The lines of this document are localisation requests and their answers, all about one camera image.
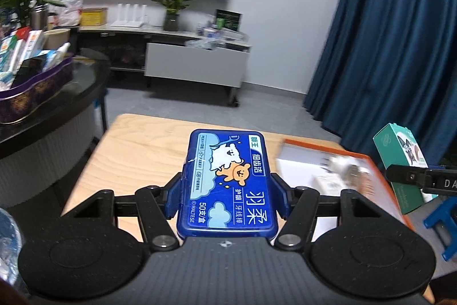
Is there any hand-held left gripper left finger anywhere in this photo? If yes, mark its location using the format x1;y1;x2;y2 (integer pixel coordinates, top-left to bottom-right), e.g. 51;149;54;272
73;172;185;253

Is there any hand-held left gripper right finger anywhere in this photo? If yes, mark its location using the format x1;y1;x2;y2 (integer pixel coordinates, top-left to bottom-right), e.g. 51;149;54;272
272;174;374;253

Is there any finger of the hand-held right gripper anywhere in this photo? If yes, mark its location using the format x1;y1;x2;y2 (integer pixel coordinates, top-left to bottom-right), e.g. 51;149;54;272
387;164;429;188

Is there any green and white carton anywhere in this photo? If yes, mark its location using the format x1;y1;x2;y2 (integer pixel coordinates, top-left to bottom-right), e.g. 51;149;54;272
373;123;440;215

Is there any orange rimmed cardboard box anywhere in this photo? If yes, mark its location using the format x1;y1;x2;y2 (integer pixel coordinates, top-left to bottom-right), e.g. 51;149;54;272
275;139;415;230

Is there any blue dental floss case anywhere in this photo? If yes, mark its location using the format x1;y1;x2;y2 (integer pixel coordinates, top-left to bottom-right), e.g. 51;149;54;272
176;129;279;239

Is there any clear bottle with white cap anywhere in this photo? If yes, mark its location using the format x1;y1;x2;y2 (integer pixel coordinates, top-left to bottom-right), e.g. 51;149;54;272
321;154;370;189

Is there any dark glass coffee table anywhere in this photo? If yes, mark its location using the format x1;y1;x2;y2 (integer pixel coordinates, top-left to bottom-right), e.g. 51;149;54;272
0;51;111;207

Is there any white tv cabinet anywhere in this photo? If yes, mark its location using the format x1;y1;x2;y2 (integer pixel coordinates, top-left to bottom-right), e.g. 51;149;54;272
73;24;252;108

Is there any blue curtain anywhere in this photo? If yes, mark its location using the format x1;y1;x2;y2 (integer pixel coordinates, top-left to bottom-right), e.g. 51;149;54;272
303;0;457;166

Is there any clear crumpled plastic bag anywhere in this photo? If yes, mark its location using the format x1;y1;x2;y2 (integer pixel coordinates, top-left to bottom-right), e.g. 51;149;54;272
185;36;229;50

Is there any clear plastic case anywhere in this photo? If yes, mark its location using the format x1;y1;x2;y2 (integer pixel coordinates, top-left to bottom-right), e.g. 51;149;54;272
218;28;249;43

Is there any purple patterned tin tray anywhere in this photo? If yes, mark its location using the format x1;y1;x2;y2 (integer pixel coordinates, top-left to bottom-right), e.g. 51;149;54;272
0;53;74;125

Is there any crinkled clear plastic bottle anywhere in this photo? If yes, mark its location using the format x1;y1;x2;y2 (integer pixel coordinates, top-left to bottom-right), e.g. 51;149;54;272
0;208;28;296

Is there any black and green box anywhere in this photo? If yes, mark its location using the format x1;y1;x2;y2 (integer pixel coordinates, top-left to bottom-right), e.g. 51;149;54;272
215;9;243;32

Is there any white wifi router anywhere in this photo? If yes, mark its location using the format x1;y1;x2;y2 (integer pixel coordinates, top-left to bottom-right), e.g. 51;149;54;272
110;3;148;29

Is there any potted plant in dark pot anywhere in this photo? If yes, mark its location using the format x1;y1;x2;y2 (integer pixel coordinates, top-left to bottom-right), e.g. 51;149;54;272
152;0;206;32

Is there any beige paper container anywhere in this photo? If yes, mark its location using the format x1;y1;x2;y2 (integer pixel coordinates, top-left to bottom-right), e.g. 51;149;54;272
43;28;71;50

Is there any yellow box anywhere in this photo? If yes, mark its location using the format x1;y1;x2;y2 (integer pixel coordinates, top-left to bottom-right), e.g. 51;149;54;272
80;7;108;27

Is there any white plastic bag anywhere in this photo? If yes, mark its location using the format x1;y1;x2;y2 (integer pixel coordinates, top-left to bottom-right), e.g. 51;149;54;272
57;0;84;27

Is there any row of medicine boxes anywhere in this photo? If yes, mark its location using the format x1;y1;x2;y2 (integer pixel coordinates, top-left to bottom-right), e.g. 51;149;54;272
0;25;72;91

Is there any metal flask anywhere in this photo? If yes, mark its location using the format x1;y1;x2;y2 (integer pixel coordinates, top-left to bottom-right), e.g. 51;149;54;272
30;4;49;31

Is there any blue plastic bracket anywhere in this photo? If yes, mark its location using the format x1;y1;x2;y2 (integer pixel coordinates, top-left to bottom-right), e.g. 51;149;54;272
424;198;457;261

